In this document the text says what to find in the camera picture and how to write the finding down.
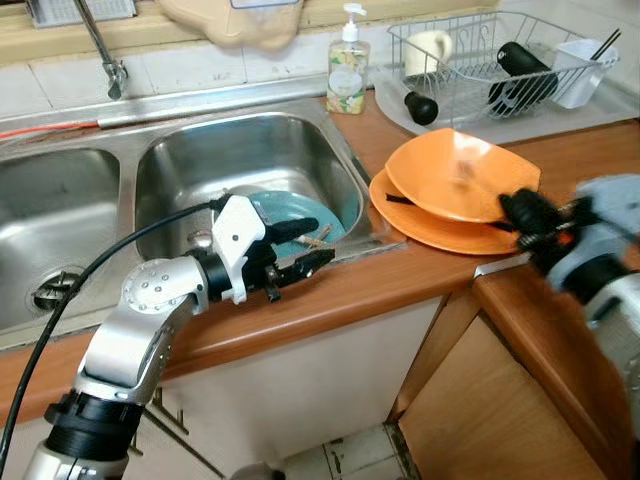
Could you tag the chrome faucet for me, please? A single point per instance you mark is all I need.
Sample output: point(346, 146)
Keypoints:
point(100, 45)

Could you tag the grey drain tray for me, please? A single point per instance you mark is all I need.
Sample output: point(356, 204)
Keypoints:
point(390, 108)

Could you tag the stainless steel double sink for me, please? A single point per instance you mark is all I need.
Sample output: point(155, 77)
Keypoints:
point(240, 150)

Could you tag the black round knob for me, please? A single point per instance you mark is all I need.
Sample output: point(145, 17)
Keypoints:
point(421, 108)

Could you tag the grey robot foot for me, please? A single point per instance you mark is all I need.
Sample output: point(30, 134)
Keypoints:
point(256, 473)

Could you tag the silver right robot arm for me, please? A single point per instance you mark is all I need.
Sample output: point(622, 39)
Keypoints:
point(615, 310)

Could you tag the orange plate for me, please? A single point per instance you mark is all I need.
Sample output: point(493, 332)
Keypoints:
point(430, 230)

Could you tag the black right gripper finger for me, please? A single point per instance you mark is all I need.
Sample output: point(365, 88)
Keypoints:
point(535, 234)
point(522, 205)

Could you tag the dark chopsticks in holder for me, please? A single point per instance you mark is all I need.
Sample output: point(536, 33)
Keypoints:
point(606, 44)

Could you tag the white plastic utensil holder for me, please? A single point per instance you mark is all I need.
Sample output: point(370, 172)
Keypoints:
point(578, 75)

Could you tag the yellow soap pump bottle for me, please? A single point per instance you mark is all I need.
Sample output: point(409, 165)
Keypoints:
point(347, 72)

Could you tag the wooden cabinet door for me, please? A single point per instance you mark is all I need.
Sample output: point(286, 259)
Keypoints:
point(480, 400)

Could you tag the teal round plate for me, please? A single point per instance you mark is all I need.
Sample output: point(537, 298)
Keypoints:
point(305, 208)

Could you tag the black utensil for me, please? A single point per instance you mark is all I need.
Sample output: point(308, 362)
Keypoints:
point(400, 199)

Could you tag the orange bowl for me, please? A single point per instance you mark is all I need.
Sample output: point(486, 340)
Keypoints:
point(450, 175)

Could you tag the cream mug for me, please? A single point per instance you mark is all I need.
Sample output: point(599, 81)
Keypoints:
point(427, 52)

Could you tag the beige cloth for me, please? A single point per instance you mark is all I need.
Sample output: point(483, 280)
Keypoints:
point(230, 20)

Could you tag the black flask bottle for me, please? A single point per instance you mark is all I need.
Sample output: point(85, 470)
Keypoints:
point(522, 75)

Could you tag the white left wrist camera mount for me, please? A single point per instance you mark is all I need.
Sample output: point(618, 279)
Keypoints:
point(238, 235)

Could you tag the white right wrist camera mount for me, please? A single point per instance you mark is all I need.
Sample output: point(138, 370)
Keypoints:
point(610, 215)

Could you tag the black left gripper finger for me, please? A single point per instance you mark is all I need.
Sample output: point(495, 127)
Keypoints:
point(305, 265)
point(292, 230)

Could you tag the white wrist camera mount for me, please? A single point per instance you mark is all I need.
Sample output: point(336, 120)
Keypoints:
point(610, 215)
point(238, 235)

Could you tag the white cabinet front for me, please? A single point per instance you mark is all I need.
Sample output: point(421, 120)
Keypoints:
point(300, 380)

